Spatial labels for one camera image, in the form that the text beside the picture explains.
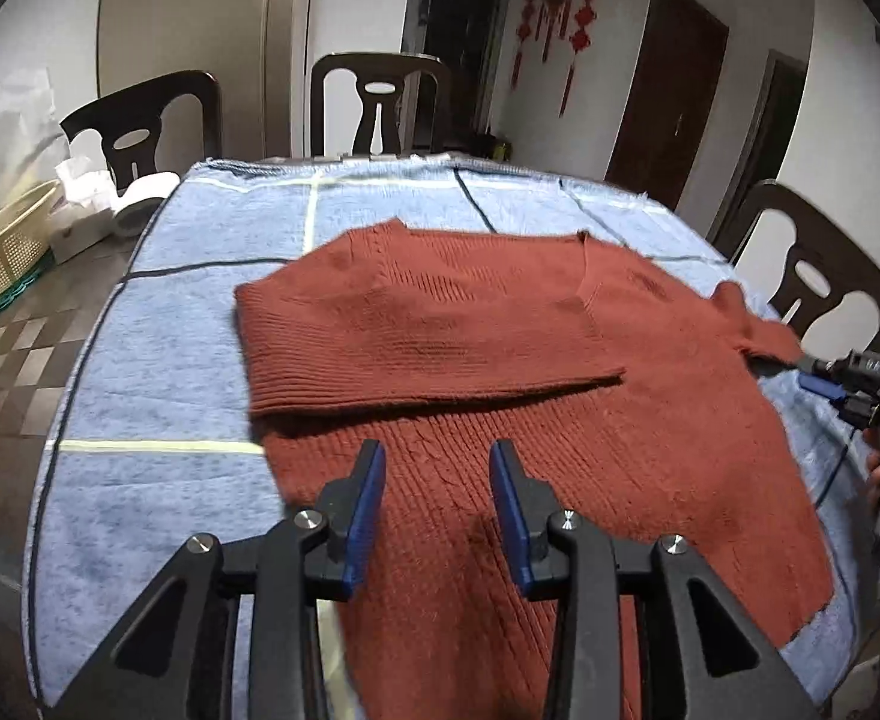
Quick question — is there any rust red knit sweater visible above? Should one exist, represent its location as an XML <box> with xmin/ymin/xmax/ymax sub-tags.
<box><xmin>235</xmin><ymin>221</ymin><xmax>834</xmax><ymax>718</ymax></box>

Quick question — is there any dark chair right side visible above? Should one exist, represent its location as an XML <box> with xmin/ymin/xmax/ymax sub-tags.
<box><xmin>714</xmin><ymin>179</ymin><xmax>880</xmax><ymax>353</ymax></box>

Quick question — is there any dark chair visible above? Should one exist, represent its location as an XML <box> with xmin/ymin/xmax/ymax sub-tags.
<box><xmin>61</xmin><ymin>70</ymin><xmax>222</xmax><ymax>192</ymax></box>
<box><xmin>308</xmin><ymin>52</ymin><xmax>451</xmax><ymax>158</ymax></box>
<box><xmin>714</xmin><ymin>179</ymin><xmax>880</xmax><ymax>353</ymax></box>

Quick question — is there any dark brown wooden door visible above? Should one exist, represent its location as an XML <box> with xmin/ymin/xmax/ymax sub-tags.
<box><xmin>604</xmin><ymin>0</ymin><xmax>730</xmax><ymax>210</ymax></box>

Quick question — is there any white tissue box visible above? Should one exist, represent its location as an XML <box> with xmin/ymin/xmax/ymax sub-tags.
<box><xmin>49</xmin><ymin>156</ymin><xmax>119</xmax><ymax>265</ymax></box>

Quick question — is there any cream woven plastic basket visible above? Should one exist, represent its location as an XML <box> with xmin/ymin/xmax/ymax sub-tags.
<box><xmin>0</xmin><ymin>179</ymin><xmax>62</xmax><ymax>295</ymax></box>

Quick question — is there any dark chair far middle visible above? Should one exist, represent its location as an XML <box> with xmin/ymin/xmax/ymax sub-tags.
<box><xmin>308</xmin><ymin>52</ymin><xmax>451</xmax><ymax>158</ymax></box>

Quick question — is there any dark chair far left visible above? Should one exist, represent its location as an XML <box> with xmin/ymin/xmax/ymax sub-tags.
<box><xmin>61</xmin><ymin>70</ymin><xmax>222</xmax><ymax>192</ymax></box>

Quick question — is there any red Chinese knot decoration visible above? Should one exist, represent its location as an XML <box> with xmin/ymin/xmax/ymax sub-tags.
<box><xmin>508</xmin><ymin>0</ymin><xmax>598</xmax><ymax>117</ymax></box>

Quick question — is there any white plastic bag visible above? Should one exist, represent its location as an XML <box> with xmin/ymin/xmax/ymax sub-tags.
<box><xmin>0</xmin><ymin>68</ymin><xmax>70</xmax><ymax>210</ymax></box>

